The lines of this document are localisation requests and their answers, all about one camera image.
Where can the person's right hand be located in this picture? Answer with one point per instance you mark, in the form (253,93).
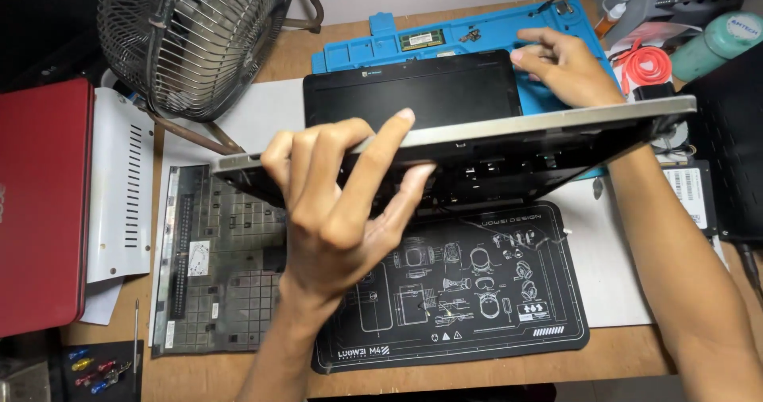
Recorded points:
(575,71)

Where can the person's left hand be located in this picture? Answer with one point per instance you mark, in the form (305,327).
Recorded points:
(334,235)

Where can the person's right fingers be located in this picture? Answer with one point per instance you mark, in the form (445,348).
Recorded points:
(536,53)

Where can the silver black laptop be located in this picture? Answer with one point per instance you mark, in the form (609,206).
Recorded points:
(429,92)

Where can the small silver metal part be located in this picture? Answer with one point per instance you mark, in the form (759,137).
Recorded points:
(564,8)

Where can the orange-tipped glue bottle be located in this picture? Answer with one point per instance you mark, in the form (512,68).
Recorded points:
(609,17)

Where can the green memory module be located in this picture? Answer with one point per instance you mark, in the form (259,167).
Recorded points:
(422,40)

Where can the small black adapter block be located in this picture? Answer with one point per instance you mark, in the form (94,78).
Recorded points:
(654,90)

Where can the small grey pick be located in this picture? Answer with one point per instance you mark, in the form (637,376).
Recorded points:
(598,188)

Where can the blue silicone repair mat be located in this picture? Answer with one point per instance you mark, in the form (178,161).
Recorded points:
(381,50)

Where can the green cylindrical bottle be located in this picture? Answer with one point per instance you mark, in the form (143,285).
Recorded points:
(715,47)

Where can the black drive with white label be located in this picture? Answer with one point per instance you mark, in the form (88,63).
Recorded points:
(688,196)

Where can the black perforated case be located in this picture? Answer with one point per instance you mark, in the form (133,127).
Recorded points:
(730,151)

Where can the black printed work mat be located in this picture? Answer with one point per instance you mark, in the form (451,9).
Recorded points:
(477,318)

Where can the metal cage desk fan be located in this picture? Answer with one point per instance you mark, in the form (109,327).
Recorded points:
(191,38)

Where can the grey laptop bottom cover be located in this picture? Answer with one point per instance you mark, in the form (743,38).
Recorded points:
(226,282)

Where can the white slotted metal plate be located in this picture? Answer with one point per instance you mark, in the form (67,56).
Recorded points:
(113,211)

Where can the thin metal spudger rod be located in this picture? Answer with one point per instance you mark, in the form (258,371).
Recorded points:
(136,342)

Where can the white paper sheet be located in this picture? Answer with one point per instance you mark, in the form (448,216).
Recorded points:
(98,303)

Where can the closed red laptop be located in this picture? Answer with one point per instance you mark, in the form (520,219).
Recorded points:
(42,211)

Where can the black bit tray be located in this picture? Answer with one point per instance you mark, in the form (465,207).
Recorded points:
(77,393)

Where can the small dark metal bracket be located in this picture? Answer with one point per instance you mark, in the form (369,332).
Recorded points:
(470,35)

